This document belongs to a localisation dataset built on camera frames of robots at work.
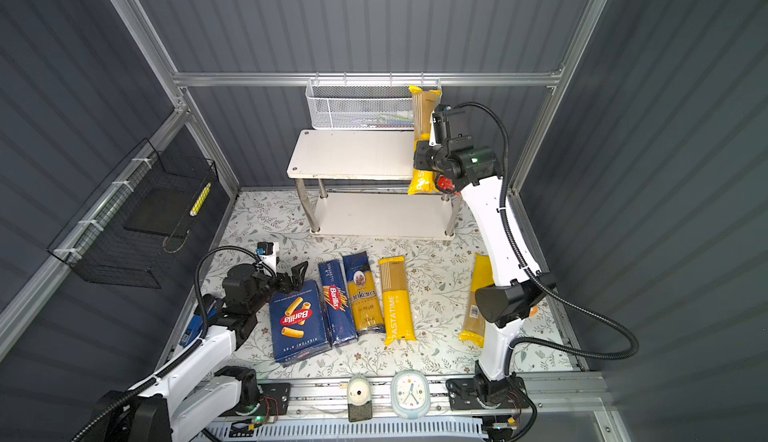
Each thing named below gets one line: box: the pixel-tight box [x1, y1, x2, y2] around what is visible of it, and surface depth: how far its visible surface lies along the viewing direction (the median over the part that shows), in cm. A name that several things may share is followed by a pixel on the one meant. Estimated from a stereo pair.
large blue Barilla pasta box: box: [269, 280, 333, 367], surface depth 80 cm
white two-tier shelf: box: [287, 129, 462, 240], surface depth 91 cm
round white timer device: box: [347, 373, 373, 423], surface depth 69 cm
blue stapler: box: [180, 299, 221, 347], surface depth 84 cm
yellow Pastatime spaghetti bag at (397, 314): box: [378, 256, 417, 345], surface depth 90 cm
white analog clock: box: [390, 370, 431, 420], surface depth 74 cm
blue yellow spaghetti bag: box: [342, 251, 385, 335], surface depth 91 cm
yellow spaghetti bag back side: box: [459, 253, 495, 348], surface depth 86 cm
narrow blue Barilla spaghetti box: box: [318, 259, 358, 347], surface depth 88 cm
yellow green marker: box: [189, 182, 211, 217], surface depth 81 cm
